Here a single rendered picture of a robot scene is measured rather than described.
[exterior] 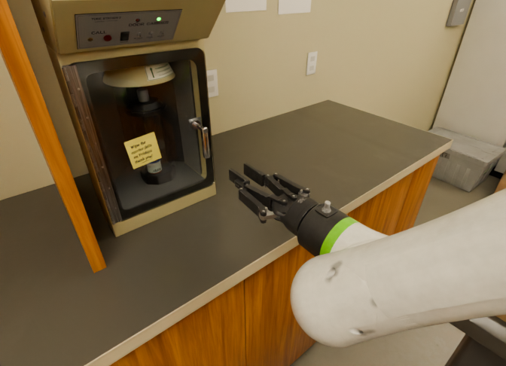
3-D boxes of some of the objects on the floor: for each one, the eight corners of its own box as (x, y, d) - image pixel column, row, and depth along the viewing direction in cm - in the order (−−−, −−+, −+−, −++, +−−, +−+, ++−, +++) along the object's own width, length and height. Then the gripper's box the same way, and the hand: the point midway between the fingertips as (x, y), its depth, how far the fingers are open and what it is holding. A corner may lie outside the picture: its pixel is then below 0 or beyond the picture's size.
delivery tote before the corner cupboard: (404, 167, 297) (414, 136, 280) (426, 155, 319) (437, 125, 301) (471, 196, 256) (487, 162, 239) (492, 180, 278) (508, 148, 260)
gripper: (343, 190, 59) (264, 147, 74) (280, 226, 50) (205, 168, 66) (338, 220, 63) (263, 173, 78) (278, 257, 54) (208, 196, 70)
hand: (245, 176), depth 70 cm, fingers open, 3 cm apart
